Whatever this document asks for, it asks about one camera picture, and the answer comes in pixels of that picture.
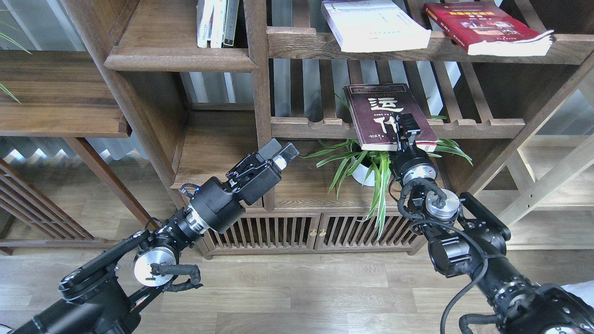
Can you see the person leg grey trousers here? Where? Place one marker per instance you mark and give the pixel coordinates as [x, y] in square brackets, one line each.
[584, 290]

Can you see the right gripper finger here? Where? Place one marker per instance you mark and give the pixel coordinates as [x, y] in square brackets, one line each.
[407, 125]

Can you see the white upright book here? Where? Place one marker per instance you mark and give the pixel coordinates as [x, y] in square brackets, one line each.
[204, 16]
[218, 23]

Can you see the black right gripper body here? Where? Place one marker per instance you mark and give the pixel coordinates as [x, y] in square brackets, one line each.
[410, 162]

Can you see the light wooden shelf unit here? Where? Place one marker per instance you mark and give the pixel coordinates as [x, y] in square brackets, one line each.
[551, 206]

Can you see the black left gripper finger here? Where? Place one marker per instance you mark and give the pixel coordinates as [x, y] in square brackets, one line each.
[269, 150]
[285, 155]

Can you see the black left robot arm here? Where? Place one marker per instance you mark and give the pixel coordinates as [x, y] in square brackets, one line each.
[107, 294]

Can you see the green spider plant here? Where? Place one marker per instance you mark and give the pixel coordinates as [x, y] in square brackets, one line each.
[350, 157]

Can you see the white plant pot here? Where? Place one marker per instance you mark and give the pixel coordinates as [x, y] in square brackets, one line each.
[362, 174]

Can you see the red book on shelf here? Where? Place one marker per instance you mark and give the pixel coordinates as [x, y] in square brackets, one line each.
[482, 28]

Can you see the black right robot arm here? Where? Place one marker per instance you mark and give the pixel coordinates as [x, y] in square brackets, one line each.
[464, 237]

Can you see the white upright book left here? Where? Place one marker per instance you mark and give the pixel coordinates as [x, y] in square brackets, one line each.
[204, 16]

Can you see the dark upright book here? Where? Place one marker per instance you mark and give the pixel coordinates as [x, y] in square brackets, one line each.
[231, 19]

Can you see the white thick book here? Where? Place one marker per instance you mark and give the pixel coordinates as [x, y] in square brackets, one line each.
[367, 26]

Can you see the white upright book middle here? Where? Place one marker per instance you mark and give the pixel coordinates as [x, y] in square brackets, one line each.
[218, 23]

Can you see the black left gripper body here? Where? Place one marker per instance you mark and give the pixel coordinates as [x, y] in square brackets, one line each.
[216, 205]

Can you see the maroon book with white characters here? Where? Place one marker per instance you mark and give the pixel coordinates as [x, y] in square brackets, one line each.
[372, 108]

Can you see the dark wooden bookshelf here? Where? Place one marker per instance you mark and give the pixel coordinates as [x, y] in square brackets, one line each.
[198, 111]

